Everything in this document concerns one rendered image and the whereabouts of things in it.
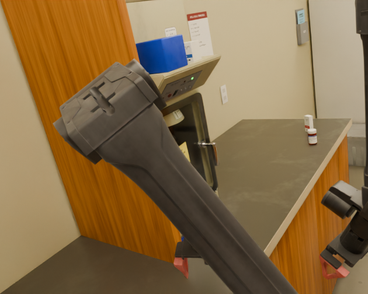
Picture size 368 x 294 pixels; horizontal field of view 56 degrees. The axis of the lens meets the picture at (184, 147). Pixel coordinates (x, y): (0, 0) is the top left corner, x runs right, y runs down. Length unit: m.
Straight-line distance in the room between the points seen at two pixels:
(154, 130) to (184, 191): 0.06
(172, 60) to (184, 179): 0.72
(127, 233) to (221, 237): 0.91
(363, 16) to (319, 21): 3.31
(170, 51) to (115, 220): 0.59
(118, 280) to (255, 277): 0.84
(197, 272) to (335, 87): 3.22
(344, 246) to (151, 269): 0.57
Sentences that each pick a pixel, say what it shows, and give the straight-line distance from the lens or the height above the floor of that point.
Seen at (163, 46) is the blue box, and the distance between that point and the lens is 0.97.
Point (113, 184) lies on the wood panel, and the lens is 1.13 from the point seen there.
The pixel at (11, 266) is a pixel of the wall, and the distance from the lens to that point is 1.36.
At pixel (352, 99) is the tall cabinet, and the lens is 4.04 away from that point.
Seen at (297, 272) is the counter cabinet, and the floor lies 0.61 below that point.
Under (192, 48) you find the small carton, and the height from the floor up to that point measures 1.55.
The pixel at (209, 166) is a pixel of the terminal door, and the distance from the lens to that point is 1.32.
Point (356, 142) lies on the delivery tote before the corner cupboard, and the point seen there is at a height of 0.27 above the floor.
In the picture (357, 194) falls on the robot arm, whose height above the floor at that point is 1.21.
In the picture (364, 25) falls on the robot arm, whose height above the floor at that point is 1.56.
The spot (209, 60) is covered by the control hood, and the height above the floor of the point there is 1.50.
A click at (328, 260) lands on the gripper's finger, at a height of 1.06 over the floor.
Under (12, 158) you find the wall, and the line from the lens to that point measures 1.29.
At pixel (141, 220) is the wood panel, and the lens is 1.12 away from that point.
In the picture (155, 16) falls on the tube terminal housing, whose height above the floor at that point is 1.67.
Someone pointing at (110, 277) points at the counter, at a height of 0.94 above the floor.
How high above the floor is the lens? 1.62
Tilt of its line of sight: 19 degrees down
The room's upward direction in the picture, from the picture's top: 12 degrees counter-clockwise
